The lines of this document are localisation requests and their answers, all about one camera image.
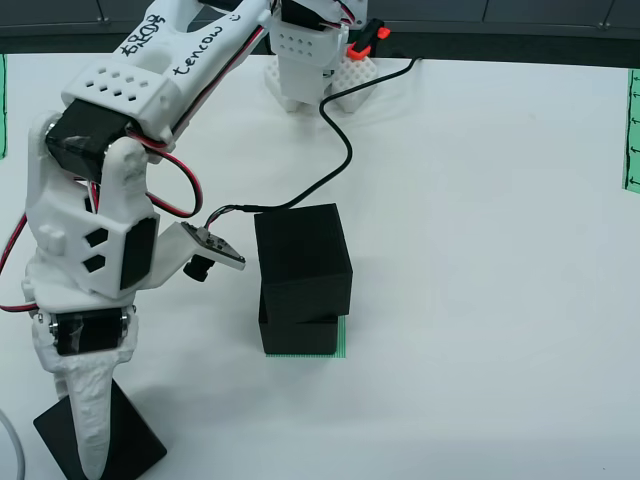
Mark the green striped square marker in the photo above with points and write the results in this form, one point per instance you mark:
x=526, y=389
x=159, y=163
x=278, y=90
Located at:
x=342, y=335

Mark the black cube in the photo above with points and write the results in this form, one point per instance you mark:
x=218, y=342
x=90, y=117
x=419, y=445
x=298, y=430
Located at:
x=297, y=337
x=300, y=250
x=135, y=440

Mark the black orange clamp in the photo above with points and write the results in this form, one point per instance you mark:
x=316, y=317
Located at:
x=357, y=51

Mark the wrist camera on white bracket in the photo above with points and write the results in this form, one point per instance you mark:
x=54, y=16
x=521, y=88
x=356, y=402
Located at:
x=215, y=247

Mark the green strip with black line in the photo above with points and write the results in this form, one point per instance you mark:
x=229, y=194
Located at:
x=2, y=100
x=632, y=130

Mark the grey cabinet fronts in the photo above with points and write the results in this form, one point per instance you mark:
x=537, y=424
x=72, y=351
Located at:
x=500, y=10

